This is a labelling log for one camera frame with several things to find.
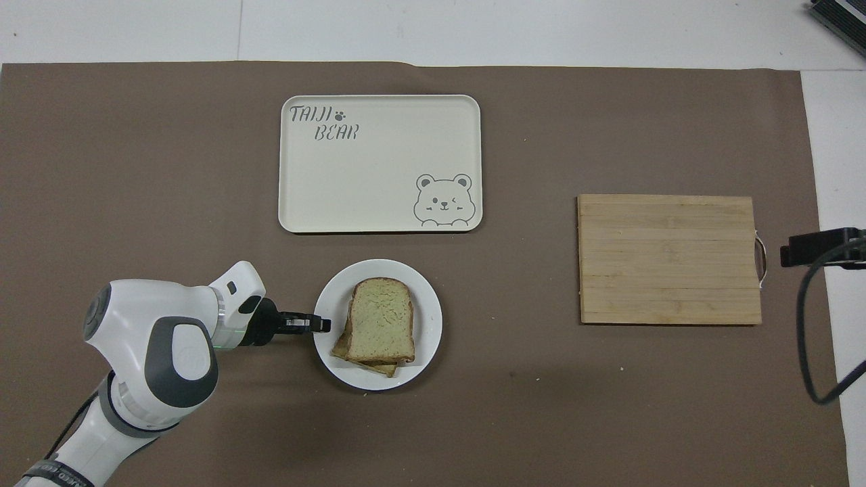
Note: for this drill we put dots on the cream tray with bear print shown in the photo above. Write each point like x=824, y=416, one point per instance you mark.
x=379, y=169

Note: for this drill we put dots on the toast bread slice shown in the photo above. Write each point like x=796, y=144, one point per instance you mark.
x=381, y=318
x=365, y=366

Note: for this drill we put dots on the wooden cutting board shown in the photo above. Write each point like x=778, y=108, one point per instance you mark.
x=666, y=260

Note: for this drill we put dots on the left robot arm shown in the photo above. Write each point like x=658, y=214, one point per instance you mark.
x=145, y=318

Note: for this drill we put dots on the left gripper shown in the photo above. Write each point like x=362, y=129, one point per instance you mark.
x=264, y=325

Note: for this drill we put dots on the white round plate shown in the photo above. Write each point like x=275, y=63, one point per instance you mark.
x=426, y=311

